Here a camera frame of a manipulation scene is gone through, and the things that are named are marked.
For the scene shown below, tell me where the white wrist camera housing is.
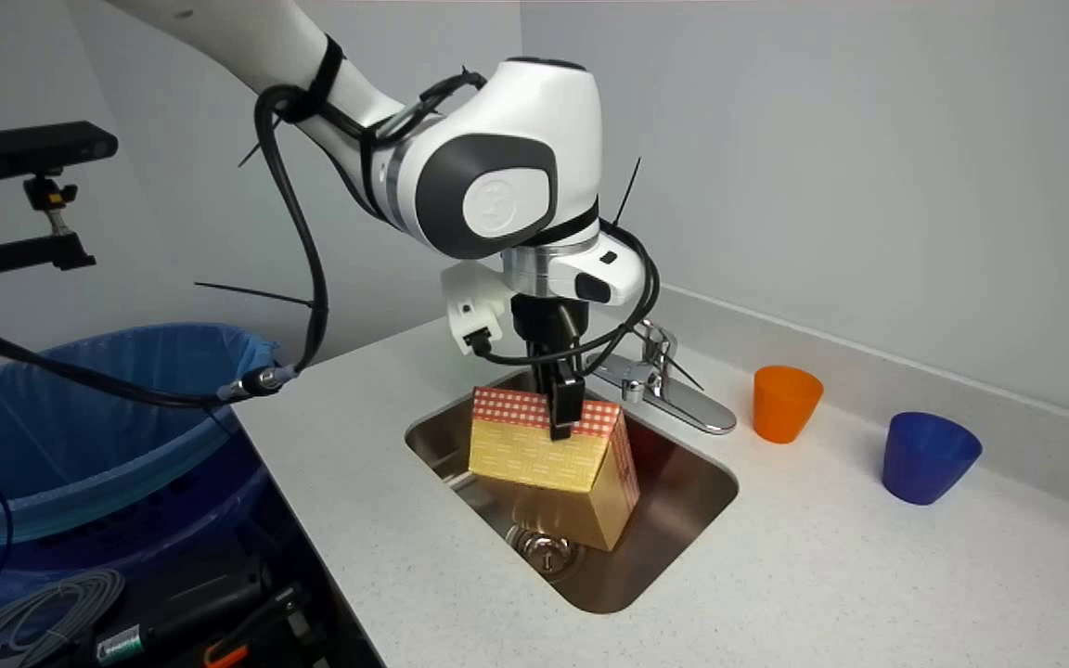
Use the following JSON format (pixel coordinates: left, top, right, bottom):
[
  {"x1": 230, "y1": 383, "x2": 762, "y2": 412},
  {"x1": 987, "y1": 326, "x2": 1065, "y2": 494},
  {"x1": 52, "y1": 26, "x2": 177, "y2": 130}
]
[{"x1": 438, "y1": 259, "x2": 526, "y2": 355}]

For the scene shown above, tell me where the stainless steel sink basin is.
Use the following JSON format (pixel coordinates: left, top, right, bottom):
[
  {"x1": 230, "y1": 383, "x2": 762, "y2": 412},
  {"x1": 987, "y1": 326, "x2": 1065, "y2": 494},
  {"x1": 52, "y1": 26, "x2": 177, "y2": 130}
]
[{"x1": 400, "y1": 368, "x2": 742, "y2": 619}]

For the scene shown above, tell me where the blue plastic cup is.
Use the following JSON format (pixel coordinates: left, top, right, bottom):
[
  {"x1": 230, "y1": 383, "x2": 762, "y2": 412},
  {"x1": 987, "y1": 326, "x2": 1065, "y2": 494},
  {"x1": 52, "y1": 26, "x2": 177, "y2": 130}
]
[{"x1": 875, "y1": 410, "x2": 987, "y2": 508}]

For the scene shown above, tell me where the black stereo camera bar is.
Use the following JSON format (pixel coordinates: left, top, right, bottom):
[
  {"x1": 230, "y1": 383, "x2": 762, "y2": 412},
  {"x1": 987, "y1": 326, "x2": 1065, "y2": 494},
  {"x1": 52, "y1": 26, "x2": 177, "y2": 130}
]
[{"x1": 0, "y1": 118, "x2": 121, "y2": 190}]

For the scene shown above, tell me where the grey coiled cable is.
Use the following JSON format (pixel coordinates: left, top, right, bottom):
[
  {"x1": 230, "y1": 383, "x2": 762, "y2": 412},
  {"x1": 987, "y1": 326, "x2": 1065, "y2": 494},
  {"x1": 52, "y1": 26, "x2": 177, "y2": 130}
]
[{"x1": 0, "y1": 564, "x2": 131, "y2": 668}]

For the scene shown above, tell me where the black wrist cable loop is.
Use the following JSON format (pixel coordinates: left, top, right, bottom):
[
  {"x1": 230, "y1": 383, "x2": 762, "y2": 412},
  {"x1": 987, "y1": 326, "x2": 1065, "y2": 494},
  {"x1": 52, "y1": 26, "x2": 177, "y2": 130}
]
[{"x1": 463, "y1": 218, "x2": 663, "y2": 373}]

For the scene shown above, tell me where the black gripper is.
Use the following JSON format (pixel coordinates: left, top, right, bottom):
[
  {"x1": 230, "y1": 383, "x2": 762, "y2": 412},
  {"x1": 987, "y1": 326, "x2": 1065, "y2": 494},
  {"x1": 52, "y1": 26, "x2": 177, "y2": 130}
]
[{"x1": 510, "y1": 290, "x2": 589, "y2": 447}]

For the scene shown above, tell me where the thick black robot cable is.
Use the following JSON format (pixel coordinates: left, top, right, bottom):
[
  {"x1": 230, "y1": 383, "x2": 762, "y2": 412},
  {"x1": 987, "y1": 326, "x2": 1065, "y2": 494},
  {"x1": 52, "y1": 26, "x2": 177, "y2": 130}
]
[{"x1": 0, "y1": 82, "x2": 335, "y2": 412}]

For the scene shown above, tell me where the blue trash bin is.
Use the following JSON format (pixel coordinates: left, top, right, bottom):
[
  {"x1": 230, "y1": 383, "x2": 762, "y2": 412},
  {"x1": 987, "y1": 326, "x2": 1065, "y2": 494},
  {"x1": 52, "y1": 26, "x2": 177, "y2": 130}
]
[{"x1": 0, "y1": 323, "x2": 286, "y2": 624}]

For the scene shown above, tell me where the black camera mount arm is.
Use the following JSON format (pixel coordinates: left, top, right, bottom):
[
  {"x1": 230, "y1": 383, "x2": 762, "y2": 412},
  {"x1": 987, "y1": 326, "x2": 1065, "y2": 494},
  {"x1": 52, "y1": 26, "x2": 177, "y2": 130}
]
[{"x1": 0, "y1": 170, "x2": 100, "y2": 290}]

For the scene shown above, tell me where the black clamp with orange handle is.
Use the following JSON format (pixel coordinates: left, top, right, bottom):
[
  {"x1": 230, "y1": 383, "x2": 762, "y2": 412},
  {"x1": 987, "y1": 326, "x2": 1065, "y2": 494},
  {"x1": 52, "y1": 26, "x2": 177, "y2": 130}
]
[{"x1": 196, "y1": 590, "x2": 323, "y2": 668}]

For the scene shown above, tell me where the chrome sink faucet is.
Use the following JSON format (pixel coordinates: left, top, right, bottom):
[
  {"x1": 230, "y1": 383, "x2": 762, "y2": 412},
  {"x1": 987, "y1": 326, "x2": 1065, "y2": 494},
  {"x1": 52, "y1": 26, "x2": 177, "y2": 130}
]
[{"x1": 589, "y1": 323, "x2": 742, "y2": 438}]

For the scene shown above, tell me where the orange plastic cup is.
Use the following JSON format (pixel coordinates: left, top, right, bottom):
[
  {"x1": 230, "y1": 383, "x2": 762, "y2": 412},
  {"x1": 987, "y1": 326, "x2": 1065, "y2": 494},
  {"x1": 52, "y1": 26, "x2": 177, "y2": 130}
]
[{"x1": 750, "y1": 362, "x2": 829, "y2": 448}]

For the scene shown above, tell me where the black tool with green label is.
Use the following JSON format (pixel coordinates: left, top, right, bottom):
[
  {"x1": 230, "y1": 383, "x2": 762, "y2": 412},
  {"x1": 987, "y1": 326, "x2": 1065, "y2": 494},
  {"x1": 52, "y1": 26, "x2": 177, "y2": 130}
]
[{"x1": 92, "y1": 561, "x2": 280, "y2": 668}]

